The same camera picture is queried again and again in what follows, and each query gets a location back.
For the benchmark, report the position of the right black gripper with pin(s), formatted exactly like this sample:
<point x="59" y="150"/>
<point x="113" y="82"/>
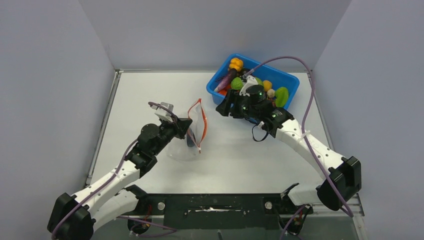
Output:
<point x="233" y="97"/>

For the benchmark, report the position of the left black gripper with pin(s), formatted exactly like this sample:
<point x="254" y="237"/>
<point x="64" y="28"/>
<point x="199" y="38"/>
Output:
<point x="180" y="127"/>

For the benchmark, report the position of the dark purple toy eggplant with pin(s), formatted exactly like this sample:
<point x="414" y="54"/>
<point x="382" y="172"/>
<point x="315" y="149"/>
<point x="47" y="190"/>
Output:
<point x="190" y="138"/>

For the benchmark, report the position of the clear zip bag orange zipper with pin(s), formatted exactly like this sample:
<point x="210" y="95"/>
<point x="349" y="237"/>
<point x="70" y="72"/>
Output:
<point x="189" y="148"/>

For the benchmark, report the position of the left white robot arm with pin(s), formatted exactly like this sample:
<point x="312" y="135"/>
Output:
<point x="77" y="216"/>

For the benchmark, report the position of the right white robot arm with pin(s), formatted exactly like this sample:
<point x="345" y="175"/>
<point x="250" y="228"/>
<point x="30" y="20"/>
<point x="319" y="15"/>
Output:
<point x="341" y="176"/>

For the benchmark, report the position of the white toy garlic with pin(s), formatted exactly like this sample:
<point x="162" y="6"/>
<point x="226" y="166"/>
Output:
<point x="271" y="93"/>

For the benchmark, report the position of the green toy cabbage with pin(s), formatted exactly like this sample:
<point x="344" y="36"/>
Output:
<point x="259" y="81"/>

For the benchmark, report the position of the green custard apple toy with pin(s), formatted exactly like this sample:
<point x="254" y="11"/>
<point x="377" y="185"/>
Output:
<point x="237" y="83"/>

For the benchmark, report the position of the green toy chayote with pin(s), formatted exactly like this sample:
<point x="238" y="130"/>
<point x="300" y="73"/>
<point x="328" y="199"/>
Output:
<point x="281" y="97"/>

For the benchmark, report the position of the orange toy tangerine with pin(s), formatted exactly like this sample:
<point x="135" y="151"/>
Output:
<point x="224" y="91"/>

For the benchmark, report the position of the blue plastic bin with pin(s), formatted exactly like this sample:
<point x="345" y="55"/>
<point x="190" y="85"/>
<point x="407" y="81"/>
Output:
<point x="277" y="77"/>

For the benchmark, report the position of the light purple toy eggplant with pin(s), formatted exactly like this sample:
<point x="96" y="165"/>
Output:
<point x="226" y="79"/>

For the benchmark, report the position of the orange toy pumpkin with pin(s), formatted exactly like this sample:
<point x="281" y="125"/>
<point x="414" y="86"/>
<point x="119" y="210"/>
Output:
<point x="236" y="64"/>

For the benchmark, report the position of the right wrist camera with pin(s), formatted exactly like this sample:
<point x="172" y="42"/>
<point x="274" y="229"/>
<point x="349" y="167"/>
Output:
<point x="250" y="81"/>

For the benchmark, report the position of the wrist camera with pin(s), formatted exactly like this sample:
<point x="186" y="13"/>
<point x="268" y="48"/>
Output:
<point x="165" y="112"/>
<point x="250" y="81"/>

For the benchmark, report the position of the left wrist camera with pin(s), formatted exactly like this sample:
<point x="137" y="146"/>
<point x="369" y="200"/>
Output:
<point x="165" y="112"/>

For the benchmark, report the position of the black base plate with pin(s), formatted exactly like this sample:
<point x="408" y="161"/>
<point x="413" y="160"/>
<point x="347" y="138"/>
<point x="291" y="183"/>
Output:
<point x="202" y="211"/>

